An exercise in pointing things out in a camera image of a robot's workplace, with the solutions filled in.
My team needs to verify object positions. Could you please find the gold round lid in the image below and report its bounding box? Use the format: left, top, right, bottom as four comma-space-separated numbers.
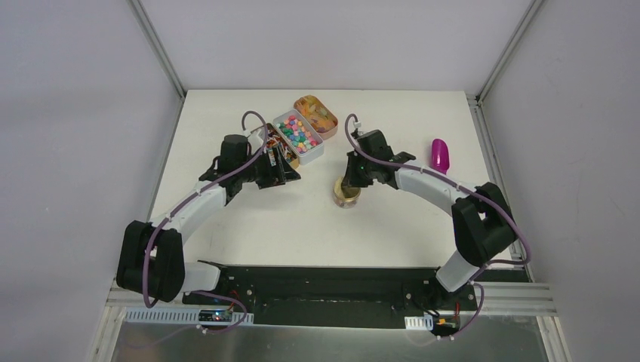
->
333, 176, 361, 202

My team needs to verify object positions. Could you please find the yellow tin of lollipops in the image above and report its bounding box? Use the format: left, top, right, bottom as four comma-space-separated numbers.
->
267, 124, 300, 170

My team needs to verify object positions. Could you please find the purple plastic scoop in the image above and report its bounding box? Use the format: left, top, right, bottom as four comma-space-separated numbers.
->
430, 138, 450, 174

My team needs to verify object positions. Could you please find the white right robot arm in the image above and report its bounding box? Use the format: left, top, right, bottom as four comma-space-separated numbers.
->
343, 130, 518, 309

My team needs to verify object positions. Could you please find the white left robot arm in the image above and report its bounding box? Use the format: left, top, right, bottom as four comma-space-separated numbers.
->
115, 134, 301, 305

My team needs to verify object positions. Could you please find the pink tin of gummy candies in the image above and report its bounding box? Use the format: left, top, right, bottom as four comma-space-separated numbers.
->
294, 94, 339, 140

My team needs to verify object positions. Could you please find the clear plastic cup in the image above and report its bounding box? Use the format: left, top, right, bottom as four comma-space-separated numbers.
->
334, 193, 359, 209

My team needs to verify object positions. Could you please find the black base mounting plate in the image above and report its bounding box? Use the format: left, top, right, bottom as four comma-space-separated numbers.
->
172, 263, 531, 331

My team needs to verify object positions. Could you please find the left controller board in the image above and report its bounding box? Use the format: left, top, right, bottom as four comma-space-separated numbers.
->
198, 309, 233, 324

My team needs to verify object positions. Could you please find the controller board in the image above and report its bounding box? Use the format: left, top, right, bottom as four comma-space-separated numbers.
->
432, 317, 460, 337
198, 309, 233, 324

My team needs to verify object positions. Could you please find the right controller board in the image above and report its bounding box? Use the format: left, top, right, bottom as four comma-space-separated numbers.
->
432, 317, 460, 337

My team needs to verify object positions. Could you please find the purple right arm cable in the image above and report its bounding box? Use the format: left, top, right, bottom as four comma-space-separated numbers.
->
343, 113, 533, 343

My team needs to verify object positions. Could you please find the aluminium frame post right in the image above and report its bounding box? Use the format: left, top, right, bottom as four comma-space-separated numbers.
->
475, 0, 546, 106

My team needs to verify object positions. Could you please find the aluminium frame post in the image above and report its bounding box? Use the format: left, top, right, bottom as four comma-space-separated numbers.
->
475, 0, 546, 106
126, 0, 187, 101

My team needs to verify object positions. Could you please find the aluminium frame post left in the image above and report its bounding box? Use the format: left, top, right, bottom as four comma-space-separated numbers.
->
126, 0, 187, 101

